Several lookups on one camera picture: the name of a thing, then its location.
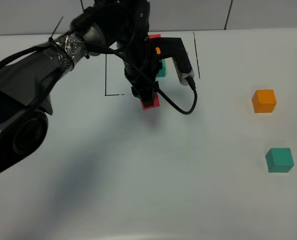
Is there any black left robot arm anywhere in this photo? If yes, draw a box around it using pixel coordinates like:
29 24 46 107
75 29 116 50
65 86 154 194
0 0 162 173

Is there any green template block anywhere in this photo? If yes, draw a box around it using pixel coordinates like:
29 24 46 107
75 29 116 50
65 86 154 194
156 59 166 78

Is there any orange block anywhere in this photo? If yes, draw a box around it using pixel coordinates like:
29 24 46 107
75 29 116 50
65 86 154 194
252 89 277 113

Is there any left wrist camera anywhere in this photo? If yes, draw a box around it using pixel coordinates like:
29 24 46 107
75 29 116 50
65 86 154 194
149 37 196 90

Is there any black left camera cable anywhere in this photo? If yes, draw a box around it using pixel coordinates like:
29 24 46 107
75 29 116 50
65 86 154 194
83 41 198 115

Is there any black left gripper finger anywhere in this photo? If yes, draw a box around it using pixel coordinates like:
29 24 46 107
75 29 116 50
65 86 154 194
141 87 158 107
131 86 142 100

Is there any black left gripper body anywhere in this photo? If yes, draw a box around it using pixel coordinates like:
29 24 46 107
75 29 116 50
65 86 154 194
117 34 162 92

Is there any red template block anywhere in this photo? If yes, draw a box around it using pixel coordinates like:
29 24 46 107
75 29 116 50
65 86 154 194
149 34 161 39

